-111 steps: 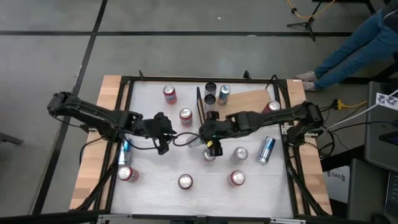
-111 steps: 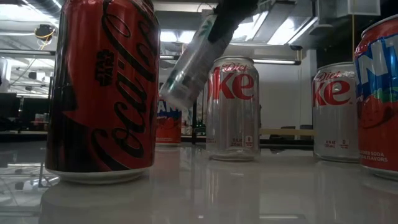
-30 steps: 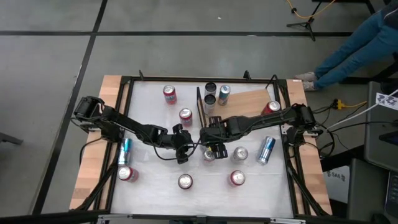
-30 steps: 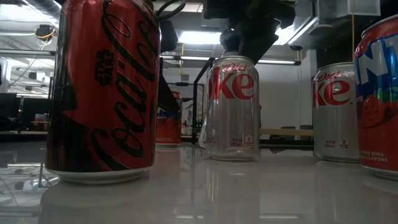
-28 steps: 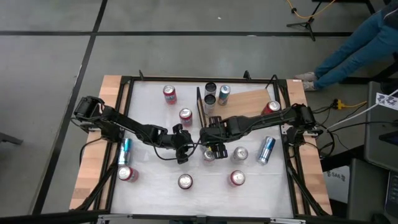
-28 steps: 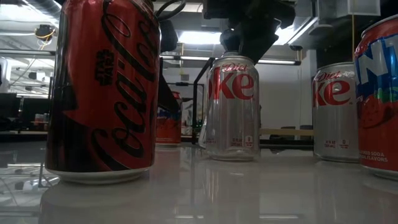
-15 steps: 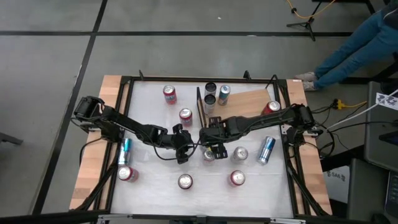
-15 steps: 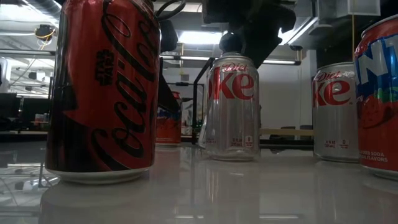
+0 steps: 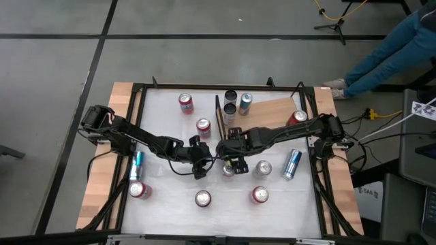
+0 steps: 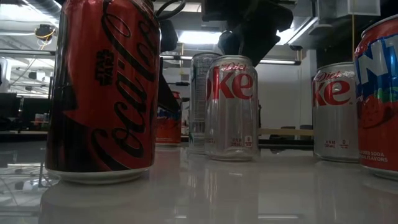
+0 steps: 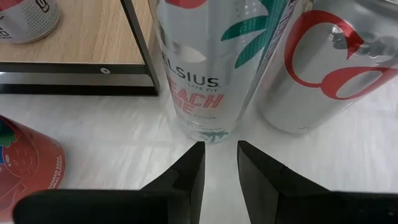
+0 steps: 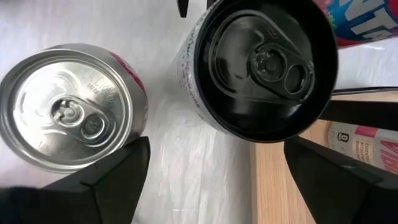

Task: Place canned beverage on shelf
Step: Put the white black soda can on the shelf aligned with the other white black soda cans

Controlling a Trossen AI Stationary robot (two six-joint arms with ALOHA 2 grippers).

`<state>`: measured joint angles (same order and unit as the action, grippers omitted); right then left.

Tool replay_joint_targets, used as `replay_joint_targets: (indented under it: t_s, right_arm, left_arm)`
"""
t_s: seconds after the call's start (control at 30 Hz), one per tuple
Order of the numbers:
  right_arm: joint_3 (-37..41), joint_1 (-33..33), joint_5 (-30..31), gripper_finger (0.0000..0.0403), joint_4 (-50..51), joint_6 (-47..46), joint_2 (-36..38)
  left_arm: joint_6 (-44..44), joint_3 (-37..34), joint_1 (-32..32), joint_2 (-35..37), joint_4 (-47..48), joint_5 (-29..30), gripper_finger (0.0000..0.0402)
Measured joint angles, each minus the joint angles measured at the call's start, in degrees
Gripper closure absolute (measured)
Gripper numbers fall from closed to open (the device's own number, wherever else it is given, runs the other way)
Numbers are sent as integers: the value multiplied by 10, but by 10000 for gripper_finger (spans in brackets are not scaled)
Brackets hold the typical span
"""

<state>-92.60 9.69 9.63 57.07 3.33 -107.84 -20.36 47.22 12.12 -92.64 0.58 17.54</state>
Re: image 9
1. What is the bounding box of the red black Coca-Cola can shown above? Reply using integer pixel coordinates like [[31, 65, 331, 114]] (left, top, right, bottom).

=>
[[194, 189, 213, 208]]

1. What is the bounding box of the white cardboard box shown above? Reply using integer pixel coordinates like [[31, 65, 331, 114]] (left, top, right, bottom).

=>
[[354, 181, 385, 224]]

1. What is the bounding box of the black tripod stand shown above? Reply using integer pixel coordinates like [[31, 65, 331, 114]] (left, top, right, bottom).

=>
[[313, 0, 354, 46]]

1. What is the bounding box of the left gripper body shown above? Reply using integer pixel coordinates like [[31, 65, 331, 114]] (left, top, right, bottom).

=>
[[185, 142, 215, 169]]

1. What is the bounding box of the red soda can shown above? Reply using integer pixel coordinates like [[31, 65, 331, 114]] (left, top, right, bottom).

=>
[[128, 181, 153, 201], [285, 110, 308, 127]]

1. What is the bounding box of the blue silver Red Bull can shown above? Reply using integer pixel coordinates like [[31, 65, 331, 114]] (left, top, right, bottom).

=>
[[281, 148, 303, 181]]

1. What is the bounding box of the wooden shelf with black frame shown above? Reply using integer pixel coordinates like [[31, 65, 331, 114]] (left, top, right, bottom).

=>
[[214, 94, 302, 150]]

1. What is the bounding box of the black metal table frame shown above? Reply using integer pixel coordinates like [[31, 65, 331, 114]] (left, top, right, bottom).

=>
[[76, 76, 364, 239]]

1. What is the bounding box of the red Fanta can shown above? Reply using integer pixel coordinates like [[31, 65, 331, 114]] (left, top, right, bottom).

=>
[[251, 185, 270, 205], [196, 118, 212, 140], [178, 92, 195, 116]]

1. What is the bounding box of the black camera rig crossbar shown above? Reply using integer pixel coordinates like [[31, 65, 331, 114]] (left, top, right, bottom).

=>
[[0, 230, 436, 245]]

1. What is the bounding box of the silver Diet Coke can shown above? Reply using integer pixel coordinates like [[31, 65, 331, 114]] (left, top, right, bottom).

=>
[[252, 159, 273, 180], [221, 163, 236, 178]]

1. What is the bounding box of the yellow extension cord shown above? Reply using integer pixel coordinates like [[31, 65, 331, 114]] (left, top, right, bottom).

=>
[[364, 108, 403, 121]]

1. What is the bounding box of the yellow cable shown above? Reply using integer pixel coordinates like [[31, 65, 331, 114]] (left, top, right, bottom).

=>
[[312, 0, 369, 21]]

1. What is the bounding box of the light blue Red Bull can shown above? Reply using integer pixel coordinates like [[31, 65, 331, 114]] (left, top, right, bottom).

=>
[[128, 150, 145, 182]]

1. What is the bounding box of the person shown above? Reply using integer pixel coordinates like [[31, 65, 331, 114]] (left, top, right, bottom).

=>
[[322, 0, 436, 100]]

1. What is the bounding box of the white cable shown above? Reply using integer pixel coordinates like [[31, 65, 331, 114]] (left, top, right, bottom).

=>
[[357, 97, 436, 144]]

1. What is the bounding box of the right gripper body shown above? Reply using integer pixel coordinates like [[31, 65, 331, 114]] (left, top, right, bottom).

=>
[[216, 131, 253, 160]]

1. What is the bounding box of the black stand foot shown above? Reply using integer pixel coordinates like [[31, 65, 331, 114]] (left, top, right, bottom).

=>
[[0, 144, 27, 160]]

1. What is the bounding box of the dark grey cabinet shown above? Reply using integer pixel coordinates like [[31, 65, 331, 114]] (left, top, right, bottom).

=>
[[379, 172, 429, 243]]

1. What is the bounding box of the teal Red Bull can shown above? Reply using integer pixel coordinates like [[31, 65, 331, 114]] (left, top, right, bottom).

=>
[[238, 92, 253, 116]]

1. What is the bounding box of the white marker paper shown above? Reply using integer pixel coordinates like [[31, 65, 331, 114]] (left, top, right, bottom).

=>
[[411, 101, 436, 122]]

